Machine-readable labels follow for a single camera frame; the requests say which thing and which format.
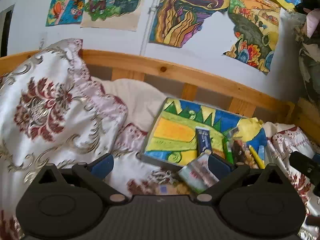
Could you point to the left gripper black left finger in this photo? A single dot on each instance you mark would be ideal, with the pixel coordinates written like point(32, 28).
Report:
point(68, 203)

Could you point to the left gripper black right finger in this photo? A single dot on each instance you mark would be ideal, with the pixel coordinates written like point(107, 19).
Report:
point(253, 204)

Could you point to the white green snack packet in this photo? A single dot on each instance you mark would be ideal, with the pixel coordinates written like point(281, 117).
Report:
point(197, 175)

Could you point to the navy goat milk powder sachet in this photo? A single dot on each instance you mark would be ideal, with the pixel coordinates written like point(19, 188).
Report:
point(203, 141)

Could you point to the yellow stick packet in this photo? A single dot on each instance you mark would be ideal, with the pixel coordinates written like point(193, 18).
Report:
point(258, 160)

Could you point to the brown patterned snack packet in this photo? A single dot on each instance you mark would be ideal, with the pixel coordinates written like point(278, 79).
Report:
point(242, 154)

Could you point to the light blue small packet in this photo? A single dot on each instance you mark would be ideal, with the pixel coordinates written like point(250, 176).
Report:
point(261, 153)

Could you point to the white floral embroidered pillow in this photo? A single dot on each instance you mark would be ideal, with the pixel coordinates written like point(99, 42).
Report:
point(52, 112)

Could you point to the metal tray with dinosaur drawing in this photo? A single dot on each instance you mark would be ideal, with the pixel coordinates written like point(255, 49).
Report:
point(172, 141)

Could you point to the cream plain pillow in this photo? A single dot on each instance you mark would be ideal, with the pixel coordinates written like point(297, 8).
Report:
point(142, 100)

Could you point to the pile of dark clothes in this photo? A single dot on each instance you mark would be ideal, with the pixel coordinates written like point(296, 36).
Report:
point(307, 36)

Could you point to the yellow landscape flowers drawing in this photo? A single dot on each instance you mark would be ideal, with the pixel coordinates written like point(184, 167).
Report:
point(257, 31)

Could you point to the red-haired girl drawing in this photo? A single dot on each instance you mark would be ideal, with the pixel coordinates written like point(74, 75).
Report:
point(65, 12)

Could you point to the purple swirl sun drawing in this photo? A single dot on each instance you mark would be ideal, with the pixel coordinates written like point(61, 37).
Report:
point(176, 21)

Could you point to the blonde child green drawing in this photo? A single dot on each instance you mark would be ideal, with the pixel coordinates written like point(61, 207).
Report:
point(112, 14)

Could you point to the wooden bed headboard rail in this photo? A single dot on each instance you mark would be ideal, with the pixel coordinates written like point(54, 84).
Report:
point(244, 100)

